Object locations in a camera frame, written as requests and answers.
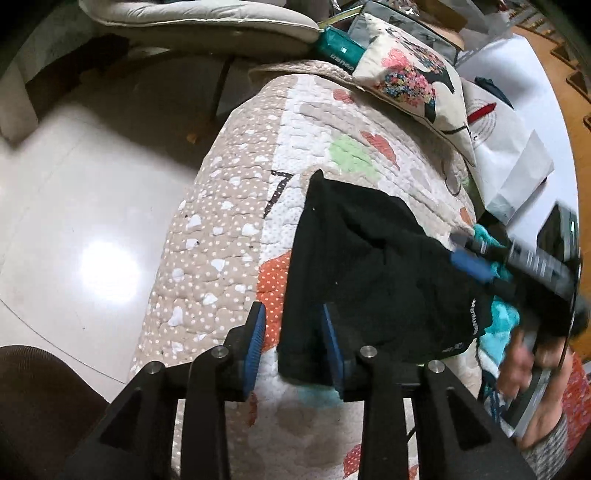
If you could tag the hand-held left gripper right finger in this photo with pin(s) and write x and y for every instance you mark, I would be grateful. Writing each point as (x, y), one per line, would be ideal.
(333, 353)

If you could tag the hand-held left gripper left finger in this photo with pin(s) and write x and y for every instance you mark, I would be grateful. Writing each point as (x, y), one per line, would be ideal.
(256, 344)

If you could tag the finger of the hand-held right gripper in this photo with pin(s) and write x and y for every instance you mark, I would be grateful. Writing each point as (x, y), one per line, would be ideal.
(480, 243)
(471, 267)

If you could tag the black pants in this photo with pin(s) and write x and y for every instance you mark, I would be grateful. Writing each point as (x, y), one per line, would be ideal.
(369, 277)

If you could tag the person's right forearm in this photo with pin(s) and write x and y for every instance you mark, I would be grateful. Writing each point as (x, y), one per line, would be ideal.
(547, 434)

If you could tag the person's right hand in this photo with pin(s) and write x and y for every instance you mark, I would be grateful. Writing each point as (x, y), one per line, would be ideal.
(524, 367)

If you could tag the turquoise cloth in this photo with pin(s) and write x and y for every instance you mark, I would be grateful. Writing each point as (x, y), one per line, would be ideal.
(501, 318)

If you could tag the white paper bag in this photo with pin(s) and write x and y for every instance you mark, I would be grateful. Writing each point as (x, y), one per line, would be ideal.
(501, 138)

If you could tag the printed quilted blanket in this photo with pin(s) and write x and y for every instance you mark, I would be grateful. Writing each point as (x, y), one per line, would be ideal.
(221, 240)

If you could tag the floral print pillow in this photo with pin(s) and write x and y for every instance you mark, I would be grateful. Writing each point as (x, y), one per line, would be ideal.
(415, 74)

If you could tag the dark brown chair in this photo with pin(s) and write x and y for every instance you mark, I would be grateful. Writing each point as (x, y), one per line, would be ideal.
(41, 406)

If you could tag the teal packet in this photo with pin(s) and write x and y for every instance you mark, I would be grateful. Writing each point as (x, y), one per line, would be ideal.
(339, 48)

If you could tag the beige seat cushion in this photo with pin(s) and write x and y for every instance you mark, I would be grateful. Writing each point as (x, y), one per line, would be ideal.
(203, 23)

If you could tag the grey armchair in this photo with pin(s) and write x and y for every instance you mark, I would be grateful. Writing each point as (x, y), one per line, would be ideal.
(41, 69)

